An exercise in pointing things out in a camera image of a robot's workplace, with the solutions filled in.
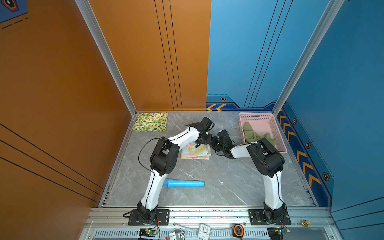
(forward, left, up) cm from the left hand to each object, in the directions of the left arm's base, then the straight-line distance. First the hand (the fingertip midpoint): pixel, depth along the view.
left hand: (208, 140), depth 99 cm
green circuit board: (-50, +29, -5) cm, 59 cm away
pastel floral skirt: (-8, +12, -2) cm, 15 cm away
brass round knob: (-46, -44, -1) cm, 64 cm away
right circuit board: (-50, -31, -5) cm, 59 cm away
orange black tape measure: (-50, -11, 0) cm, 51 cm away
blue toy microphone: (-28, +22, -1) cm, 36 cm away
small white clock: (-50, +4, -2) cm, 50 cm away
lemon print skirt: (+18, +43, -2) cm, 46 cm away
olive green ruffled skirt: (+1, -27, +4) cm, 27 cm away
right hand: (+1, +2, -2) cm, 3 cm away
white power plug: (-51, +16, +4) cm, 54 cm away
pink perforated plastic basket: (+17, -41, -2) cm, 45 cm away
